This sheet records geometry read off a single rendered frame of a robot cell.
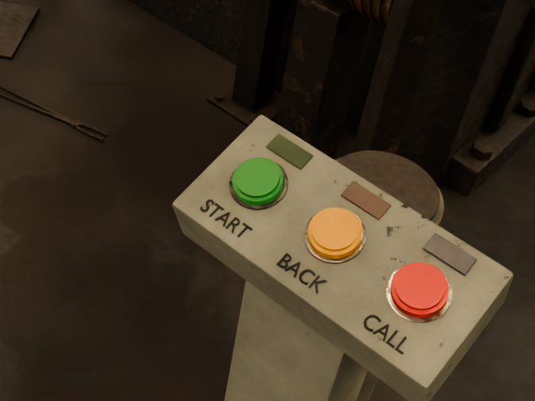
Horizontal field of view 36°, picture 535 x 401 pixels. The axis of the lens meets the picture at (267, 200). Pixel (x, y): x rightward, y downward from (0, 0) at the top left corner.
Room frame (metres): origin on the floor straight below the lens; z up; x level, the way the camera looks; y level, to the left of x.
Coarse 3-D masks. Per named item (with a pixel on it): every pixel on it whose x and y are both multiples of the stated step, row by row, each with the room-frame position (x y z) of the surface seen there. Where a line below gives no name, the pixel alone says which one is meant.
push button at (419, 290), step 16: (400, 272) 0.40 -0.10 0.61; (416, 272) 0.40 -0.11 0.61; (432, 272) 0.40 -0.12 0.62; (400, 288) 0.39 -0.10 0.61; (416, 288) 0.39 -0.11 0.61; (432, 288) 0.39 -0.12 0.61; (448, 288) 0.39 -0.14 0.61; (400, 304) 0.38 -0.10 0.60; (416, 304) 0.38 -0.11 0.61; (432, 304) 0.38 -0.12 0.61
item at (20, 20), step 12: (0, 12) 1.52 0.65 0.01; (12, 12) 1.53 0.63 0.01; (24, 12) 1.54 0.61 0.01; (36, 12) 1.55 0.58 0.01; (0, 24) 1.48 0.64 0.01; (12, 24) 1.49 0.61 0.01; (24, 24) 1.49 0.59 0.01; (0, 36) 1.43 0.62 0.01; (12, 36) 1.44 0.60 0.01; (24, 36) 1.46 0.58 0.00; (0, 48) 1.39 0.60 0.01; (12, 48) 1.40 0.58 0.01
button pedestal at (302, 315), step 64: (256, 128) 0.53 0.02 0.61; (192, 192) 0.47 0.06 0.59; (320, 192) 0.47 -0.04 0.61; (384, 192) 0.47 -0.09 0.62; (256, 256) 0.42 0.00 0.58; (320, 256) 0.42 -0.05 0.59; (384, 256) 0.42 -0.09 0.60; (256, 320) 0.42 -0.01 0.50; (320, 320) 0.38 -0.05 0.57; (384, 320) 0.37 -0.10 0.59; (448, 320) 0.38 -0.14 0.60; (256, 384) 0.42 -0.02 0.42; (320, 384) 0.38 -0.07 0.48
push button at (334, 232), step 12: (324, 216) 0.44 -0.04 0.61; (336, 216) 0.44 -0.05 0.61; (348, 216) 0.44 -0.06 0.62; (312, 228) 0.43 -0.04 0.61; (324, 228) 0.43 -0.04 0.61; (336, 228) 0.43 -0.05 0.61; (348, 228) 0.43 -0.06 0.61; (360, 228) 0.44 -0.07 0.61; (312, 240) 0.42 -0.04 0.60; (324, 240) 0.42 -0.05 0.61; (336, 240) 0.42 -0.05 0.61; (348, 240) 0.42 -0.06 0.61; (360, 240) 0.43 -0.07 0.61; (324, 252) 0.42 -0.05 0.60; (336, 252) 0.42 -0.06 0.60; (348, 252) 0.42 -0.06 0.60
